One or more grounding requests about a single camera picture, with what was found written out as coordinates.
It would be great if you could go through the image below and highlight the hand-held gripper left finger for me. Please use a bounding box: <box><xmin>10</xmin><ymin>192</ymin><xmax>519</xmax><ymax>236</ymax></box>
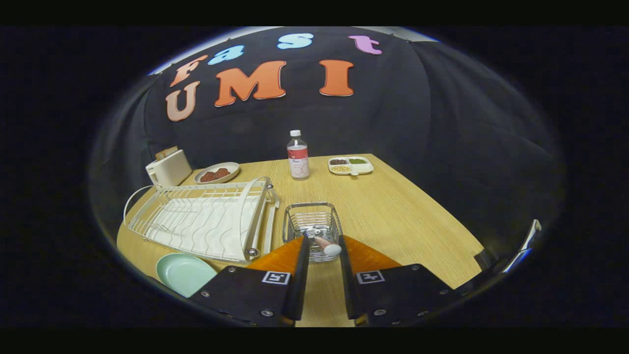
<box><xmin>189</xmin><ymin>235</ymin><xmax>311</xmax><ymax>327</ymax></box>

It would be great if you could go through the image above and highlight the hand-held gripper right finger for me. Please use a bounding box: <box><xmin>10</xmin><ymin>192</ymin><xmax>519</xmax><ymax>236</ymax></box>
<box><xmin>338</xmin><ymin>235</ymin><xmax>465</xmax><ymax>327</ymax></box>

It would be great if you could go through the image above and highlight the metal wire basket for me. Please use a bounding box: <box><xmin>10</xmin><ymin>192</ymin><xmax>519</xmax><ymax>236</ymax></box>
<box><xmin>282</xmin><ymin>202</ymin><xmax>343</xmax><ymax>263</ymax></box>

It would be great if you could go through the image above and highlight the white wire dish rack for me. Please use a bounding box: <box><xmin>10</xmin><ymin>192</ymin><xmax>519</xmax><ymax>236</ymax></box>
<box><xmin>123</xmin><ymin>177</ymin><xmax>281</xmax><ymax>264</ymax></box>

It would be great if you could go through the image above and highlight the light green plate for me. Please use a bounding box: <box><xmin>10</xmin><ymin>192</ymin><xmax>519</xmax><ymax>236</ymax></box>
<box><xmin>156</xmin><ymin>253</ymin><xmax>218</xmax><ymax>298</ymax></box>

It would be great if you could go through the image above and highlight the white round plate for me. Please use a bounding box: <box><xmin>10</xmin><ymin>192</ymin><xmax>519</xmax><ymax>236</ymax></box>
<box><xmin>194</xmin><ymin>162</ymin><xmax>241</xmax><ymax>185</ymax></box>

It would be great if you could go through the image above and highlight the white drip tray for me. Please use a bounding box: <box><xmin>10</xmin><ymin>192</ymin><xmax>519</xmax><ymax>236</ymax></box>
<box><xmin>147</xmin><ymin>196</ymin><xmax>276</xmax><ymax>257</ymax></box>

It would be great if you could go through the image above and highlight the white divided tray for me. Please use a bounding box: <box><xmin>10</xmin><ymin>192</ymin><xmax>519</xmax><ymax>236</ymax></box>
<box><xmin>328</xmin><ymin>156</ymin><xmax>374</xmax><ymax>177</ymax></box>

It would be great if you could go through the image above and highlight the clear bottle with red label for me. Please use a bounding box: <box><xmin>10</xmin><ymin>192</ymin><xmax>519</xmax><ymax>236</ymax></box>
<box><xmin>287</xmin><ymin>130</ymin><xmax>311</xmax><ymax>181</ymax></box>

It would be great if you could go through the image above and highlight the white toaster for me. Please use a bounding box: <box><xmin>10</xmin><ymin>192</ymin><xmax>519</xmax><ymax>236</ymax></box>
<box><xmin>145</xmin><ymin>149</ymin><xmax>193</xmax><ymax>188</ymax></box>

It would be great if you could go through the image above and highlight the black and silver chair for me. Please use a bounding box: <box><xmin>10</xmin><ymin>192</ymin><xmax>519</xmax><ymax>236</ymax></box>
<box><xmin>474</xmin><ymin>219</ymin><xmax>543</xmax><ymax>276</ymax></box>

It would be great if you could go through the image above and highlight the black backdrop cloth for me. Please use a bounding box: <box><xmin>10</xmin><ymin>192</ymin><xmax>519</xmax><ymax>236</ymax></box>
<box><xmin>91</xmin><ymin>27</ymin><xmax>566</xmax><ymax>278</ymax></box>

